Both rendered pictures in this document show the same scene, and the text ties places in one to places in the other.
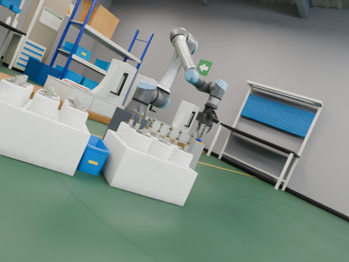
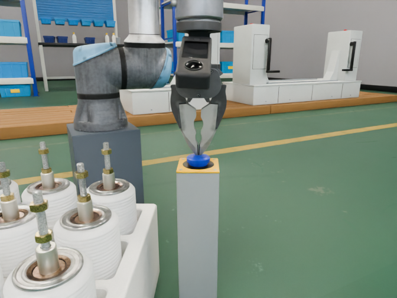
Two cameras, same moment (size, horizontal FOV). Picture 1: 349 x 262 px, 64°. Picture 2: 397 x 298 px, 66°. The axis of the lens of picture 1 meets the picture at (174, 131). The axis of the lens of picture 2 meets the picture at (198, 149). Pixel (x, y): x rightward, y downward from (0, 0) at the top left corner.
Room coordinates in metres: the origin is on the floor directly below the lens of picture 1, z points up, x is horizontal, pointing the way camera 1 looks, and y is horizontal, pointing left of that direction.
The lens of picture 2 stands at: (1.22, -0.39, 0.49)
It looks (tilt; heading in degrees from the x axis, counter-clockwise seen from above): 16 degrees down; 29
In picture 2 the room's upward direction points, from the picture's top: straight up
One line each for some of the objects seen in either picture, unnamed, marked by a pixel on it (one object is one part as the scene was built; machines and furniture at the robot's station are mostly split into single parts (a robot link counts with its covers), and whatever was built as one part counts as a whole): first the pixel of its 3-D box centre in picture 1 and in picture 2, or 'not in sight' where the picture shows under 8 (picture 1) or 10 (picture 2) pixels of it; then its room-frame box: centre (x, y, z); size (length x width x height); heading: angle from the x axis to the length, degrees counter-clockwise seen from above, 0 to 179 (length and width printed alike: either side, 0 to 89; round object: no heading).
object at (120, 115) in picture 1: (125, 135); (106, 174); (1.85, 0.28, 0.15); 0.18 x 0.18 x 0.30; 56
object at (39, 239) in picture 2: not in sight; (44, 236); (1.40, -0.09, 0.29); 0.02 x 0.02 x 0.01; 19
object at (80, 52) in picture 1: (77, 51); (182, 36); (6.06, 2.60, 0.90); 0.50 x 0.38 x 0.21; 57
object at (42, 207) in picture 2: not in sight; (39, 205); (1.40, -0.09, 0.33); 0.02 x 0.02 x 0.01; 19
